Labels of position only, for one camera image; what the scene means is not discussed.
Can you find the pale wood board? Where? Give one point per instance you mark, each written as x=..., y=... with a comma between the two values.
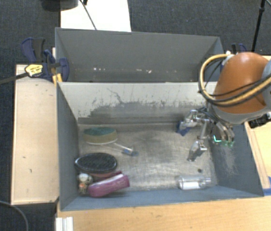
x=34, y=141

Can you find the clear tube with blue cap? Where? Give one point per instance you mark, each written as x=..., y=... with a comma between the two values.
x=126, y=150

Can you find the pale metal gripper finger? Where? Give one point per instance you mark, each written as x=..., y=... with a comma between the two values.
x=192, y=119
x=196, y=149

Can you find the small white ball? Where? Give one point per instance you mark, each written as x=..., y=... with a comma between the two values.
x=85, y=178

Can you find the black oval mesh brush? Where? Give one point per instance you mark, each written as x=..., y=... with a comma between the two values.
x=95, y=163

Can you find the black cylinder on white bracket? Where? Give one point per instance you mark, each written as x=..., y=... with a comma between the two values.
x=258, y=122

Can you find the green and tan round sponge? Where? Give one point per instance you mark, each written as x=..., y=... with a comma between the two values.
x=99, y=135

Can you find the small blue object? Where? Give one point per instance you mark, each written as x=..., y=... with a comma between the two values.
x=183, y=132

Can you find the grey metal bin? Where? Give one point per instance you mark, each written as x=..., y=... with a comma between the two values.
x=150, y=105

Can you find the clear plastic bottle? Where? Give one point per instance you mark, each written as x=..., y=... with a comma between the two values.
x=192, y=182

